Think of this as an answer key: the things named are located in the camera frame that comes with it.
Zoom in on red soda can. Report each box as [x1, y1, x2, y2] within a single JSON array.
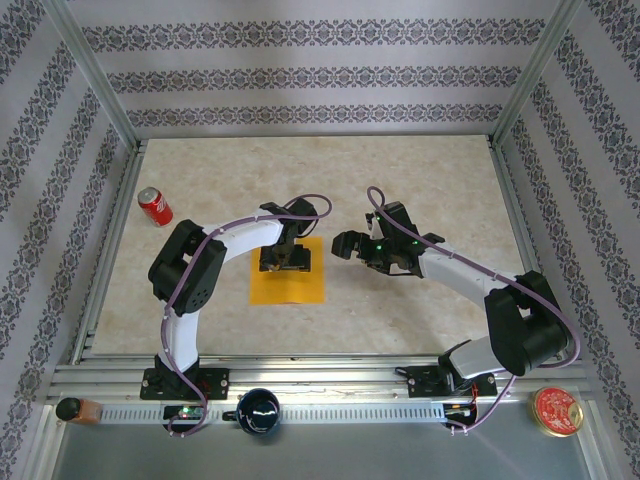
[[137, 186, 175, 229]]

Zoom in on dark blue mug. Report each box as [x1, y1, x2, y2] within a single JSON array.
[[222, 387, 282, 437]]

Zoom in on small circuit board green light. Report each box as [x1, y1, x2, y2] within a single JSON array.
[[163, 405, 205, 421]]

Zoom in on red round tin gold rim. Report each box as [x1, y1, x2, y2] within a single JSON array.
[[527, 385, 585, 439]]

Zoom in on brown bottle black cap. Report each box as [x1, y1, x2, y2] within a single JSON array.
[[54, 396, 104, 426]]

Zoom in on long aluminium base rail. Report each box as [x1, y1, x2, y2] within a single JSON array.
[[47, 355, 592, 402]]

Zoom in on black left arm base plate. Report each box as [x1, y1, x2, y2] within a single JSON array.
[[140, 367, 231, 401]]

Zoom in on aluminium side rail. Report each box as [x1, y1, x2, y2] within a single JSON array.
[[487, 137, 569, 359], [69, 139, 150, 365]]

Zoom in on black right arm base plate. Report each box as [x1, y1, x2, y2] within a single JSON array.
[[405, 364, 499, 400]]

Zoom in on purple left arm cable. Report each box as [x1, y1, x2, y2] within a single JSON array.
[[158, 193, 335, 440]]

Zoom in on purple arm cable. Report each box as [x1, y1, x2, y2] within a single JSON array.
[[366, 185, 582, 436], [158, 193, 335, 440]]

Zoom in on grey slotted cable duct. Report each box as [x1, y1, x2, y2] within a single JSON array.
[[99, 402, 449, 426]]

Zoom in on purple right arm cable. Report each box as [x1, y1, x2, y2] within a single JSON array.
[[366, 185, 582, 436]]

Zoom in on aluminium frame post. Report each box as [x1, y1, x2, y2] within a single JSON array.
[[492, 0, 585, 149], [42, 0, 142, 151]]

